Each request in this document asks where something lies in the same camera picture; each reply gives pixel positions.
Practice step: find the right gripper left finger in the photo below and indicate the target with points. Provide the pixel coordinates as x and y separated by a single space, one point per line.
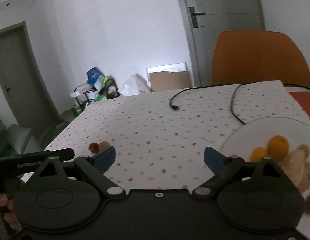
91 170

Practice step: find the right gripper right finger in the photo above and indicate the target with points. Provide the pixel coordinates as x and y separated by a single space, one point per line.
226 170

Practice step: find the small tangerine row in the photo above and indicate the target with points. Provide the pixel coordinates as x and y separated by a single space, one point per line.
258 154

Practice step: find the large orange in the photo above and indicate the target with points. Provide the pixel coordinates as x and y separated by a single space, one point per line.
278 147

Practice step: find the green kiwi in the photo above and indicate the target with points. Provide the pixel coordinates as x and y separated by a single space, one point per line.
305 148

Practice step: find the person's left hand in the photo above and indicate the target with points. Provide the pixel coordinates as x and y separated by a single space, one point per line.
7 204

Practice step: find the small dark red plum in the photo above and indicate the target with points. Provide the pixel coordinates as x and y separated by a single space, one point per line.
94 147

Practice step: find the brown round kiwi far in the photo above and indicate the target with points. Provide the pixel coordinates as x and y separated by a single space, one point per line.
103 146

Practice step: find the grey sofa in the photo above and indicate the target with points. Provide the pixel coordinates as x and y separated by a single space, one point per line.
16 140

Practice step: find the white round plate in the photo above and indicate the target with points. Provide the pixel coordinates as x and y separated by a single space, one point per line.
258 133

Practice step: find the dotted white tablecloth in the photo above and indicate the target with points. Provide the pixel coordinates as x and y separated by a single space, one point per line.
160 137

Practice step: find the blue white bag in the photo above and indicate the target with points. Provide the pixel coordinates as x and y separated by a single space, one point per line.
95 78

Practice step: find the clear plastic bag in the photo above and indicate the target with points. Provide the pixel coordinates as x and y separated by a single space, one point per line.
133 86

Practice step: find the grey-green left door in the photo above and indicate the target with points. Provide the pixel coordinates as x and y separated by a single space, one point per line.
22 84

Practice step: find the brown cardboard sheet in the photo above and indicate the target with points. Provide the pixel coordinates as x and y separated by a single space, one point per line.
163 81

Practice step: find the orange patterned tablecloth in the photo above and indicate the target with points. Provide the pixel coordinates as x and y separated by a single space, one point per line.
302 96

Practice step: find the orange chair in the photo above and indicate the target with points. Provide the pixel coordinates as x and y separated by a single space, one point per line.
248 56

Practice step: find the black wire shelf rack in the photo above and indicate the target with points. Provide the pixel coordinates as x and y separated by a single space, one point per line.
86 94

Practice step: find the grey door with handle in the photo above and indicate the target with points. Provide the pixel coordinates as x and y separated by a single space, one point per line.
204 20

